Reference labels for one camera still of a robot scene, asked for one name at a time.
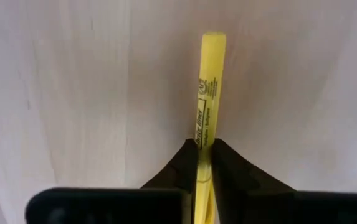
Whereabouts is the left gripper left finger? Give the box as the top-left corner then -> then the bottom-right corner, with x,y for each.
140,139 -> 199,224

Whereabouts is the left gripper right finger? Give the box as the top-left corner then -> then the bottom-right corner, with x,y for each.
211,139 -> 315,224

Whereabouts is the slim yellow highlighter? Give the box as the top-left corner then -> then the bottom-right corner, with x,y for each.
193,32 -> 227,224

